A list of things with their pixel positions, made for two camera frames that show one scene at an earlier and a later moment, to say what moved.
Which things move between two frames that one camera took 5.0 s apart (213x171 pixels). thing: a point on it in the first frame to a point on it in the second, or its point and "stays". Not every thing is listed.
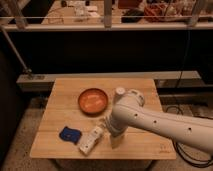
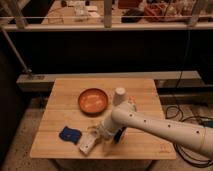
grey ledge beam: x=46 y=81 stays
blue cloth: x=70 y=134 stays
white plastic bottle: x=90 y=138 stays
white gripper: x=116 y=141 to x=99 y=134
